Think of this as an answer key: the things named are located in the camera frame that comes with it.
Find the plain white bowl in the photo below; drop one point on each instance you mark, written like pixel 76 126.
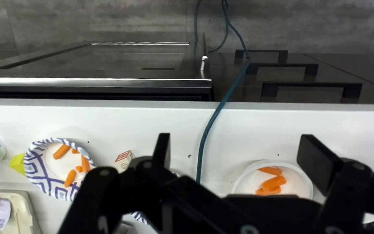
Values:
pixel 247 177

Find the blue patterned bowl with carrots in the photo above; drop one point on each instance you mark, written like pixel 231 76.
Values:
pixel 39 173

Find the small yellow object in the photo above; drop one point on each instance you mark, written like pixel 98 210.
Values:
pixel 18 164

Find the small red white packet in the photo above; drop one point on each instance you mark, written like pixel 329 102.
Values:
pixel 124 162

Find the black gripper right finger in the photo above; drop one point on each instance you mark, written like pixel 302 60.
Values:
pixel 351 195

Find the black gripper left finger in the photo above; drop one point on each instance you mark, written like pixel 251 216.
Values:
pixel 109 199

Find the orange carrot piece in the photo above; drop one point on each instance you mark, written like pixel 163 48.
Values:
pixel 267 191
pixel 274 182
pixel 70 178
pixel 61 151
pixel 270 171
pixel 85 164

